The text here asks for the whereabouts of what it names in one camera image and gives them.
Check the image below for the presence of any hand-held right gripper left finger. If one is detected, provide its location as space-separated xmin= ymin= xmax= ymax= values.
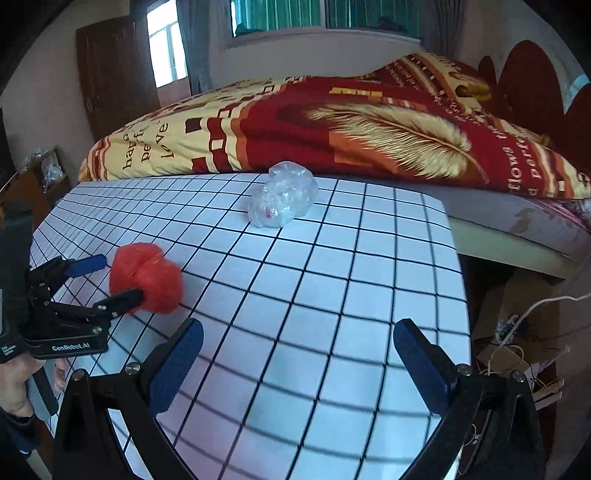
xmin=54 ymin=318 xmax=205 ymax=480

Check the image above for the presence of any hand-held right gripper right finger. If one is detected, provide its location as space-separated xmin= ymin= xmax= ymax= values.
xmin=393 ymin=318 xmax=546 ymax=480

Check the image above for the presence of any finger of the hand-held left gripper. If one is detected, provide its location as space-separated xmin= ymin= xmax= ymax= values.
xmin=28 ymin=255 xmax=108 ymax=297
xmin=46 ymin=288 xmax=145 ymax=325

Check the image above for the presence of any red plastic bag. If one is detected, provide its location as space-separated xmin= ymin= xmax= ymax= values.
xmin=109 ymin=244 xmax=184 ymax=316

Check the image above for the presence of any person's left forearm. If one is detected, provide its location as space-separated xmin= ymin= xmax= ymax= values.
xmin=0 ymin=410 xmax=41 ymax=459

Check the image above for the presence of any person's left hand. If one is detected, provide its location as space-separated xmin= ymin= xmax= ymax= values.
xmin=0 ymin=357 xmax=68 ymax=417

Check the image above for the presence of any small cardboard box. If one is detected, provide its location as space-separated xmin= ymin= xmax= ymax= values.
xmin=477 ymin=344 xmax=533 ymax=385

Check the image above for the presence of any wooden side cabinet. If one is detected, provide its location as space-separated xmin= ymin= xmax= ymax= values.
xmin=17 ymin=145 xmax=73 ymax=205

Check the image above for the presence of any white power strip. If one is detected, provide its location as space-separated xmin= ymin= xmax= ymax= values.
xmin=530 ymin=377 xmax=567 ymax=409

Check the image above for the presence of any white grid tablecloth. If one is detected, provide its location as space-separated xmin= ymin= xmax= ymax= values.
xmin=28 ymin=173 xmax=474 ymax=480

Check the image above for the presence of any grey mattress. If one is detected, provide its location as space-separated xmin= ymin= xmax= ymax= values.
xmin=438 ymin=185 xmax=591 ymax=260

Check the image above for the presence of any clear crumpled plastic bag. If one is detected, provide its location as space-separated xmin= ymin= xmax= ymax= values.
xmin=247 ymin=161 xmax=319 ymax=228

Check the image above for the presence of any dark wooden door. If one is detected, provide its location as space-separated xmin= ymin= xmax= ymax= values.
xmin=75 ymin=16 xmax=160 ymax=145

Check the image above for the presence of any small side window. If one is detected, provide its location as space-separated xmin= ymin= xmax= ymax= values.
xmin=147 ymin=0 xmax=191 ymax=89

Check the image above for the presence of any grey blue curtain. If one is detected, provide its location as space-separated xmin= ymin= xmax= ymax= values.
xmin=418 ymin=0 xmax=477 ymax=66
xmin=175 ymin=0 xmax=214 ymax=96

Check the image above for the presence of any red printed blanket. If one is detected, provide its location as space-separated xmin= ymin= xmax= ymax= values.
xmin=78 ymin=52 xmax=591 ymax=202

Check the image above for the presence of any dark red headboard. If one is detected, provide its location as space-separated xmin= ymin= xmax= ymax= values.
xmin=478 ymin=39 xmax=591 ymax=139

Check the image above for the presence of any wide green window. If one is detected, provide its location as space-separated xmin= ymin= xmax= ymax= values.
xmin=229 ymin=0 xmax=422 ymax=38

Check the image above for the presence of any white cable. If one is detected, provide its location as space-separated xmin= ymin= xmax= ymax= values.
xmin=488 ymin=295 xmax=591 ymax=376

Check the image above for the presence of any white bed frame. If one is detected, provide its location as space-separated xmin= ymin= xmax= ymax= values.
xmin=450 ymin=217 xmax=574 ymax=280

